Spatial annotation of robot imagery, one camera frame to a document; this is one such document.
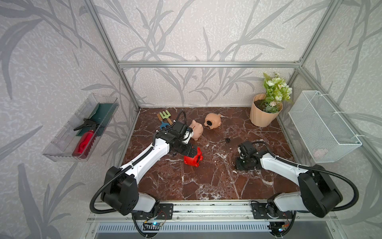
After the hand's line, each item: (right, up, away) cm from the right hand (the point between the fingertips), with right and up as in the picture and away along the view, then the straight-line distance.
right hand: (236, 165), depth 89 cm
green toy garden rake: (-48, +30, +25) cm, 62 cm away
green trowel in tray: (-71, +29, -17) cm, 78 cm away
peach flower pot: (+17, +30, +10) cm, 36 cm away
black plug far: (-3, +13, +13) cm, 18 cm away
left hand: (-27, +10, -7) cm, 30 cm away
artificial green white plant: (+25, +44, 0) cm, 51 cm away
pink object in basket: (+36, +11, -17) cm, 41 cm away
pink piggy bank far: (-24, +21, +8) cm, 33 cm away
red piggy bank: (-25, +4, -7) cm, 26 cm away
